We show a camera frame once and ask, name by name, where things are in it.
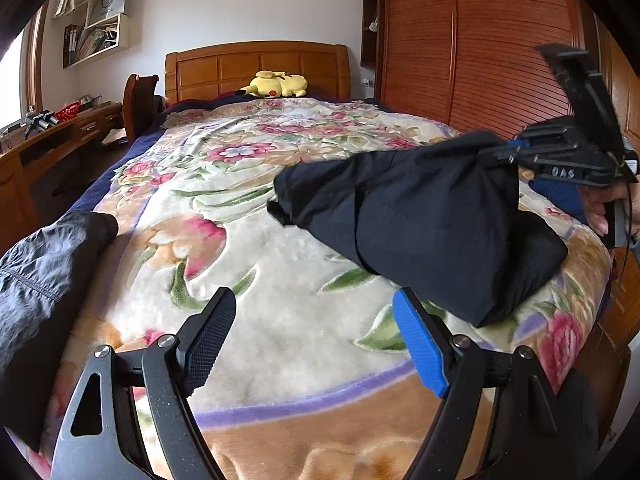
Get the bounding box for white wall shelf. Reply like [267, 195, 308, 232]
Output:
[52, 0, 137, 70]

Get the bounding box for dark grey jacket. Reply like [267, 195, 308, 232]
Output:
[0, 210, 120, 451]

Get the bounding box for black pants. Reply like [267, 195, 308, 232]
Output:
[266, 131, 568, 328]

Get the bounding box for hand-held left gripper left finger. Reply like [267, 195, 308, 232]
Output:
[50, 286, 237, 480]

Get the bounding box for person's right hand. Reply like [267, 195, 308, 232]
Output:
[580, 181, 627, 237]

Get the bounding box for wooden window frame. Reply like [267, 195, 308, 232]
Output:
[20, 0, 51, 121]

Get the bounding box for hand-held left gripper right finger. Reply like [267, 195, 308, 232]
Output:
[392, 287, 558, 480]

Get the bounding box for white paper bag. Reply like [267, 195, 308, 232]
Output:
[87, 0, 128, 28]

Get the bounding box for wooden wardrobe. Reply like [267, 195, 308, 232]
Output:
[377, 0, 640, 351]

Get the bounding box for black cable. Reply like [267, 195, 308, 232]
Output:
[617, 195, 640, 301]

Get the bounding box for yellow plush toy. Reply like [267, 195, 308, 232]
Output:
[236, 70, 307, 99]

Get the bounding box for wooden chair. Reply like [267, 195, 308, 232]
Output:
[122, 73, 166, 141]

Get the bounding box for black and grey dumbbells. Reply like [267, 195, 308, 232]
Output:
[25, 109, 60, 136]

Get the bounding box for floral blanket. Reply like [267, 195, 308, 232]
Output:
[30, 96, 616, 480]

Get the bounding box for wooden desk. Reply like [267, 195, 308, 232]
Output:
[0, 102, 126, 246]

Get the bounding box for wooden headboard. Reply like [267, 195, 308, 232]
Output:
[164, 41, 351, 108]

